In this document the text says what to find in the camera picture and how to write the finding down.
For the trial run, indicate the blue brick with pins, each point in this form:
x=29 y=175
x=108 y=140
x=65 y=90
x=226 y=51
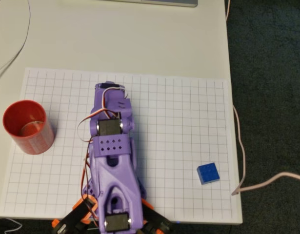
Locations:
x=208 y=174

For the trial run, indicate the purple robot arm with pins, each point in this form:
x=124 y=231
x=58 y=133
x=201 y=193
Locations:
x=115 y=175

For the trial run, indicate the red cup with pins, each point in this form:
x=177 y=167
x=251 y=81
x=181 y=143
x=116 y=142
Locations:
x=30 y=136

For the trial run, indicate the white grid paper sheet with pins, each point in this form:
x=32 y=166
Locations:
x=176 y=122

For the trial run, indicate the silver laptop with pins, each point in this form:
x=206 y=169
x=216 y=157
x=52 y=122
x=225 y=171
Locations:
x=149 y=2

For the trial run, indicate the orange black clamp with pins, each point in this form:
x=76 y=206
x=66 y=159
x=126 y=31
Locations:
x=74 y=217
x=157 y=219

